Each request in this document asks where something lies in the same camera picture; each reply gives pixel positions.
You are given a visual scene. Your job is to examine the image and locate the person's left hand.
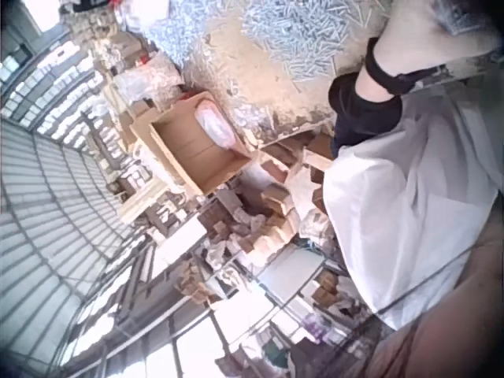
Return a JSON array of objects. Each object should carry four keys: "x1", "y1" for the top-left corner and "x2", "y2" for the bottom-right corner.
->
[{"x1": 382, "y1": 0, "x2": 504, "y2": 79}]

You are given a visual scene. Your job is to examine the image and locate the black wrist band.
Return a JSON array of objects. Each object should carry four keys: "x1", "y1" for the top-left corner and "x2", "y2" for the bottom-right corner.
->
[{"x1": 365, "y1": 37, "x2": 450, "y2": 96}]

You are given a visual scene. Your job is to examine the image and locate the pile of silver screws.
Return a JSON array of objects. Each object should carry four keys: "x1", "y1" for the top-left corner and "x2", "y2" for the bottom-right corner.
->
[{"x1": 239, "y1": 0, "x2": 381, "y2": 86}]

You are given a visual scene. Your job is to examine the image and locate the white plastic bag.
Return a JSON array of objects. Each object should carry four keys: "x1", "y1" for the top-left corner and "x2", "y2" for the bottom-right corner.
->
[{"x1": 194, "y1": 100, "x2": 238, "y2": 151}]

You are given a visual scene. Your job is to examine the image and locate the heap of small cartons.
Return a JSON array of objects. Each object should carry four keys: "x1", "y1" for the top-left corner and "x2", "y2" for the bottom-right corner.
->
[{"x1": 196, "y1": 132, "x2": 340, "y2": 284}]

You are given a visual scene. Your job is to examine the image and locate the heap of bagged silver screws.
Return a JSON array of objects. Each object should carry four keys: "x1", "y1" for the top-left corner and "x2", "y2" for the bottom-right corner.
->
[{"x1": 147, "y1": 0, "x2": 224, "y2": 70}]

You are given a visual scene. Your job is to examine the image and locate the open cardboard box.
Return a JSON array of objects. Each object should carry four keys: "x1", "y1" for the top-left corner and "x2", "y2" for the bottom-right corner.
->
[{"x1": 128, "y1": 91, "x2": 254, "y2": 198}]

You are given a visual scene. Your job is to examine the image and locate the pale wooden crate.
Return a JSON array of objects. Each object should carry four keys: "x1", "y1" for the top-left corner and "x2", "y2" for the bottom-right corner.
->
[{"x1": 117, "y1": 172, "x2": 188, "y2": 226}]

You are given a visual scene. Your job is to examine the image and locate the storage rack with white boxes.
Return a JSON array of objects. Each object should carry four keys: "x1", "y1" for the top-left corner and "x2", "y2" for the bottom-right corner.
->
[{"x1": 0, "y1": 37, "x2": 133, "y2": 158}]

